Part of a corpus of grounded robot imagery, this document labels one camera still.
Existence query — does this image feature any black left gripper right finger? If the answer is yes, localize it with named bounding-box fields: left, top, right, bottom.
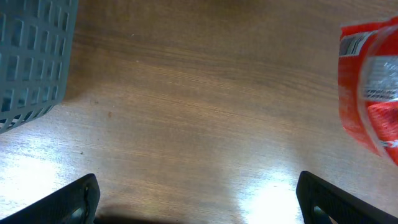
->
left=296, top=171, right=397, bottom=223

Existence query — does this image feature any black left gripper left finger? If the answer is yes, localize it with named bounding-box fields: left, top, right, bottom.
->
left=1, top=174, right=100, bottom=224

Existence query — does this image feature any red candy bag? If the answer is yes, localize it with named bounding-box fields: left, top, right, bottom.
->
left=338, top=17, right=397, bottom=163

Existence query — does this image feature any grey plastic mesh basket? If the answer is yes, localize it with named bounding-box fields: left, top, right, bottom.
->
left=1, top=0, right=79, bottom=133

